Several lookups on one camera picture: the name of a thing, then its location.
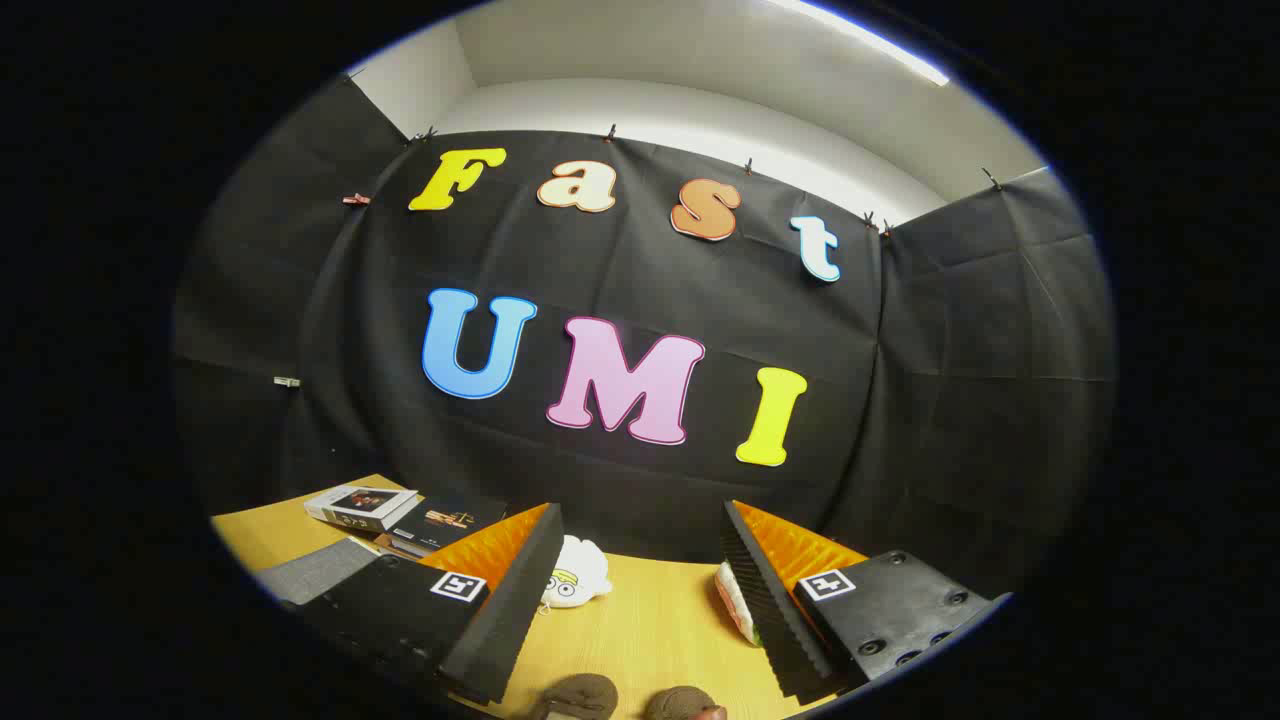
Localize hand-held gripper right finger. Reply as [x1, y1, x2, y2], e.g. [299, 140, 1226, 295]
[720, 498, 1014, 703]

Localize brown fuzzy shoe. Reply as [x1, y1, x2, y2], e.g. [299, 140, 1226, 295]
[545, 673, 619, 720]
[645, 686, 728, 720]

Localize grey fabric storage box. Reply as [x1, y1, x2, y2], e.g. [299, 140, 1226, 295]
[255, 537, 386, 607]

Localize watermelon slice plush toy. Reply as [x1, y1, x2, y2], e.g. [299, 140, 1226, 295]
[714, 560, 766, 646]

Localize dark blue hardcover book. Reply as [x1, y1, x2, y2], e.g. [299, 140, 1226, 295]
[385, 497, 507, 557]

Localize black backdrop cloth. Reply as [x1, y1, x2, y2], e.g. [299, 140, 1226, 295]
[170, 72, 1118, 601]

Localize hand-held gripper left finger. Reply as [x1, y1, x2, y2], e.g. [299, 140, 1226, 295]
[298, 502, 566, 706]

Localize white cover book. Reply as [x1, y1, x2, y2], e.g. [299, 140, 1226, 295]
[305, 485, 419, 533]

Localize white plush toy with eyes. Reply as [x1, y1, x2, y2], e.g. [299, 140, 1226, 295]
[540, 535, 613, 611]

